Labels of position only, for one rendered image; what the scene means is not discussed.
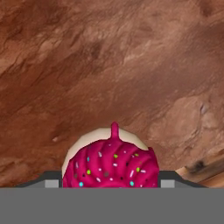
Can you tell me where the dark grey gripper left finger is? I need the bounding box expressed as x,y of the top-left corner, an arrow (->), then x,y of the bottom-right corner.
15,171 -> 64,189

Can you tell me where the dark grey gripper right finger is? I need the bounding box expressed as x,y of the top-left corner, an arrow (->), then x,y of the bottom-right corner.
158,170 -> 207,189

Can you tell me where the pink frosted cupcake with sprinkles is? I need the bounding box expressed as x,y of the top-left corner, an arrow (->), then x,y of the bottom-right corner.
61,121 -> 160,189

